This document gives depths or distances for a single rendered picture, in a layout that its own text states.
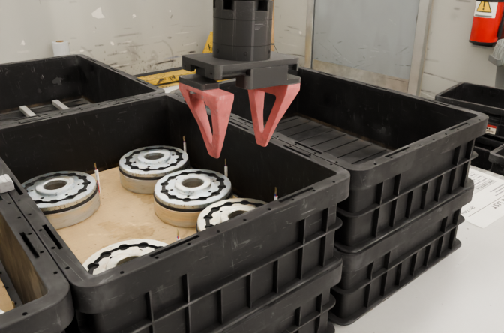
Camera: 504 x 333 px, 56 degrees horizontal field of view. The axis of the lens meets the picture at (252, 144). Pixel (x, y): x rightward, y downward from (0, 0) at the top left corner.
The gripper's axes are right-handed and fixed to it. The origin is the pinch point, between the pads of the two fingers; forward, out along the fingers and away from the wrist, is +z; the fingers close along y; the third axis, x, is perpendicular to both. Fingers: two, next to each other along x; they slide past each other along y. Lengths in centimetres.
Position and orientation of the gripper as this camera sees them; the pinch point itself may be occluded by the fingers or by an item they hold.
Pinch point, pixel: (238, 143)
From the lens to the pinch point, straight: 49.5
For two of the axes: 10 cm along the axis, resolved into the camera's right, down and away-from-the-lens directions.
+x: 6.2, 2.9, -7.3
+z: -0.4, 9.4, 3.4
